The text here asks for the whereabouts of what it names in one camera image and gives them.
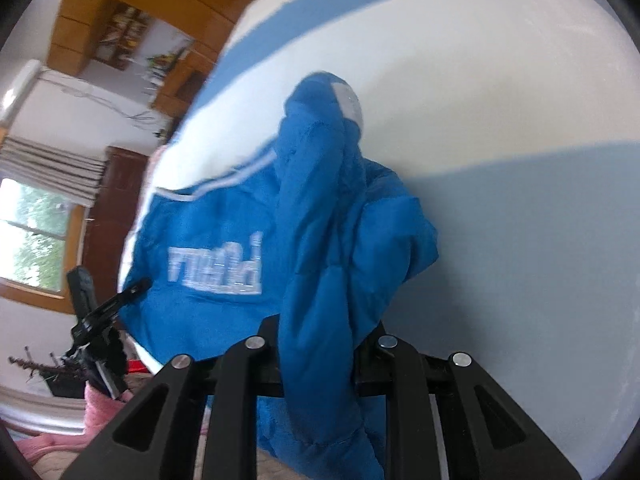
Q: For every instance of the striped grey curtain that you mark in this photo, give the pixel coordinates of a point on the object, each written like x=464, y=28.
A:
x=73, y=176

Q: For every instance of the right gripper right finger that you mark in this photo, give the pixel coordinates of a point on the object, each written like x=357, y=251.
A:
x=448, y=418

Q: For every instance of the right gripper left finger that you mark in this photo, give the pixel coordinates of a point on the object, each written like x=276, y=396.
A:
x=194, y=419

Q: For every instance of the wooden wall cabinet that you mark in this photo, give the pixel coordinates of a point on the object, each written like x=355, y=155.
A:
x=129, y=45

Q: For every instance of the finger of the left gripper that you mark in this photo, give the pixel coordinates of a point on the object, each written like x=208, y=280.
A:
x=104, y=315

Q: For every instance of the potted dry plant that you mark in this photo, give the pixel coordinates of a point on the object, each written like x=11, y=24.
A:
x=64, y=378

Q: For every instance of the white air conditioner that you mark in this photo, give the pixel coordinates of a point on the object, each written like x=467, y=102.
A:
x=16, y=88

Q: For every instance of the blue and white bed sheet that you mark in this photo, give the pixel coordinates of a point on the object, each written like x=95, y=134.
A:
x=516, y=122

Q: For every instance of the blue puffer jacket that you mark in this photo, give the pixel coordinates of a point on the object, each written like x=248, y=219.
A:
x=311, y=232

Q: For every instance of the dark brown wooden door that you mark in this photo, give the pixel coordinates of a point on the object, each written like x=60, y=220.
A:
x=111, y=218

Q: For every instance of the window with wooden frame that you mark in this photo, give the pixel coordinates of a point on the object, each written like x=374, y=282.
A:
x=41, y=237

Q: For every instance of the wooden desk with clutter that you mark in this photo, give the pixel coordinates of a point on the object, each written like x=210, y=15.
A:
x=184, y=80

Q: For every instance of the pink sleeved left forearm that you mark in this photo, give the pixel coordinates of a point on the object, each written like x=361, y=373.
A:
x=55, y=452

